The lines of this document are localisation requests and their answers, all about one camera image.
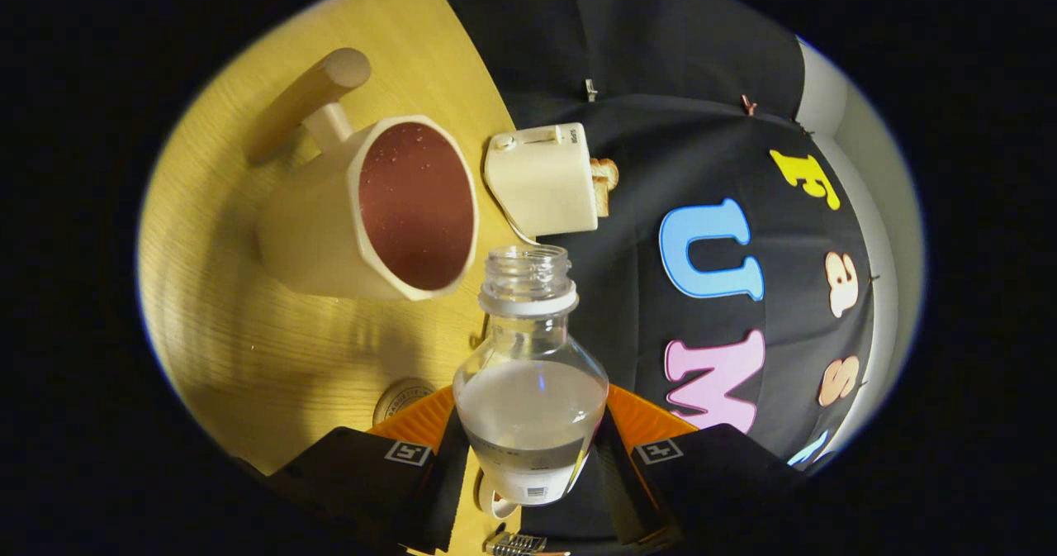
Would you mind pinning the silver clip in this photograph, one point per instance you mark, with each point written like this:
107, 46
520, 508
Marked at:
591, 89

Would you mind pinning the white toaster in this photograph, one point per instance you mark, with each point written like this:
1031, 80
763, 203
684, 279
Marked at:
541, 184

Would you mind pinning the toast slice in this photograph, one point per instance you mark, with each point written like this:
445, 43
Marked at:
603, 202
609, 172

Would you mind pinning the clear juice bottle white label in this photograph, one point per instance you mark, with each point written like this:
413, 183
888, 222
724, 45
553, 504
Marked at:
528, 407

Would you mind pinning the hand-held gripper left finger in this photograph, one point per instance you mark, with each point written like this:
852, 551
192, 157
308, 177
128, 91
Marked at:
446, 498

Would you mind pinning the black backdrop cloth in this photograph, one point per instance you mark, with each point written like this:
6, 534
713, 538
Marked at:
661, 60

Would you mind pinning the round cork coaster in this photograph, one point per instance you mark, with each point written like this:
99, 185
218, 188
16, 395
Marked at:
395, 399

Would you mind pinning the wooden table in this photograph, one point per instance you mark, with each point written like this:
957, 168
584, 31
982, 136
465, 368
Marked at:
248, 349

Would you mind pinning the copper clip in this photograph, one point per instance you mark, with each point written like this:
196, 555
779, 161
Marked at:
748, 104

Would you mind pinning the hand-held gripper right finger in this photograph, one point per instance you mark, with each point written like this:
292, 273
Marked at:
619, 490

